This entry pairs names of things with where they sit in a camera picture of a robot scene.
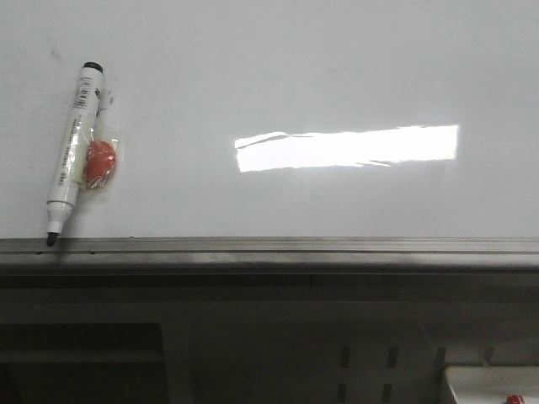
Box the small red object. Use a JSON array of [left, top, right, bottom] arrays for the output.
[[506, 394, 526, 404]]

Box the white plastic box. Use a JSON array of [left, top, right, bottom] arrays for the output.
[[440, 366, 538, 403]]

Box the white whiteboard marker pen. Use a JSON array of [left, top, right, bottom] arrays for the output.
[[46, 61, 104, 247]]

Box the grey metal whiteboard tray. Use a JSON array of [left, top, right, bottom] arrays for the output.
[[1, 237, 538, 288]]

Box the white slotted pegboard panel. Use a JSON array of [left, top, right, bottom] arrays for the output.
[[161, 301, 538, 403]]

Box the red round magnet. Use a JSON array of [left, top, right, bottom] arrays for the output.
[[79, 121, 124, 203]]

